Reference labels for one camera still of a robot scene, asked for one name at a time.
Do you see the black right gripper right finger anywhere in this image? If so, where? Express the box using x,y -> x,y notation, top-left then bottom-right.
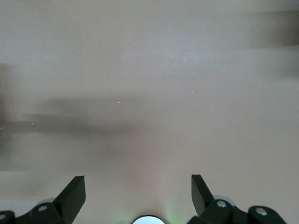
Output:
188,174 -> 287,224

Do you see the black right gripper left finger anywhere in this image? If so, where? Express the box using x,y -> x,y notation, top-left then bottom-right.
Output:
0,176 -> 86,224

